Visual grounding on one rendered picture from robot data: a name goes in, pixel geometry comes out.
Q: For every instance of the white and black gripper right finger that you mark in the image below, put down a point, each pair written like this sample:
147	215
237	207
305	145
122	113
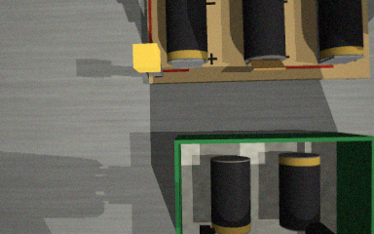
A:
317	228

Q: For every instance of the tan flat circuit board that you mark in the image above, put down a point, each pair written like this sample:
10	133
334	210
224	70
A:
225	48

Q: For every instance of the black battery with yellow band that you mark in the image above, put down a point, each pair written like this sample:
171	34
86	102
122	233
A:
230	194
263	30
299	189
186	30
340	28

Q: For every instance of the green open box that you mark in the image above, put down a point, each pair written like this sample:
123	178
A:
346	178

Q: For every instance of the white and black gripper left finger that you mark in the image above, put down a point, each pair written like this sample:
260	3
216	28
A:
205	229

